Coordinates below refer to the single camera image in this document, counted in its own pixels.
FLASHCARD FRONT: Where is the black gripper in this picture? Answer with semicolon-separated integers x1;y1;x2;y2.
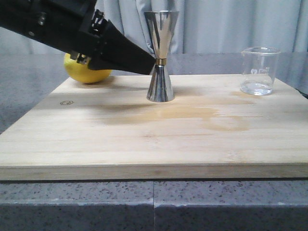
0;0;104;64

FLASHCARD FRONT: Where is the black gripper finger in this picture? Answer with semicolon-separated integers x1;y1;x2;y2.
88;19;156;75

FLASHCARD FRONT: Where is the steel double jigger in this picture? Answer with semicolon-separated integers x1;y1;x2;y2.
144;11;179;103

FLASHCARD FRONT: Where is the glass measuring beaker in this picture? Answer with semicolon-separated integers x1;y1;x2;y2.
240;47;281;96

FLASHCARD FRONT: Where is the yellow lemon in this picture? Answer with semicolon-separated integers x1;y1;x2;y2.
64;53;112;84

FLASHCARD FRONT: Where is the wooden cutting board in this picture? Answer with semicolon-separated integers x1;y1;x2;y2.
0;75;308;180

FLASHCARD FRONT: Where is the grey curtain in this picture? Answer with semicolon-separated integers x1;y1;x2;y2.
0;0;308;55

